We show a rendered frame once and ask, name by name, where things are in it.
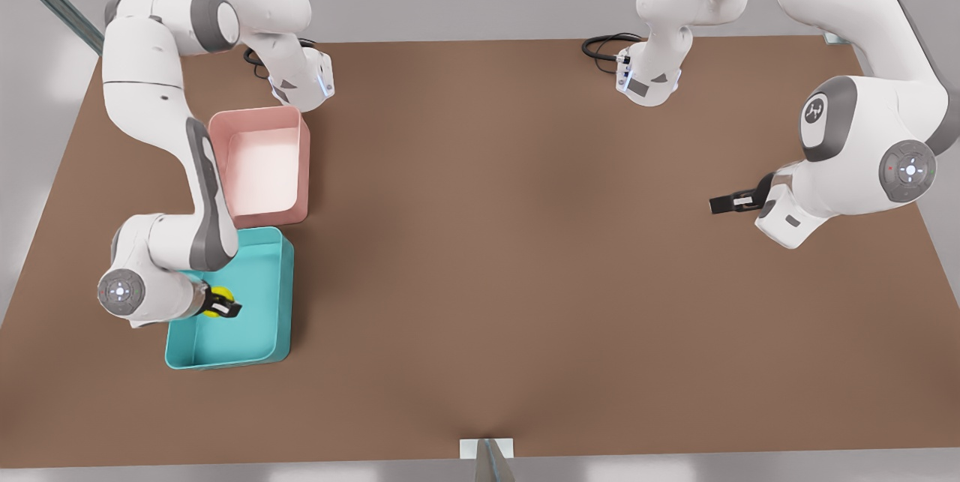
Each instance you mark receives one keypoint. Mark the yellow round fruit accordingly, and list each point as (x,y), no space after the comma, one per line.
(220,296)

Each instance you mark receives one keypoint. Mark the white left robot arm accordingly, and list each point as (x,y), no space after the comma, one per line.
(847,130)

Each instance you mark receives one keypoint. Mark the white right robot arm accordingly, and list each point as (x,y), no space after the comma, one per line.
(150,85)

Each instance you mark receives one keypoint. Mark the teal rectangular tray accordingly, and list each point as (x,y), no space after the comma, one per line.
(251,302)

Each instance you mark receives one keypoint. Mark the pink rectangular tray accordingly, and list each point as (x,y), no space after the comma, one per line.
(262,163)

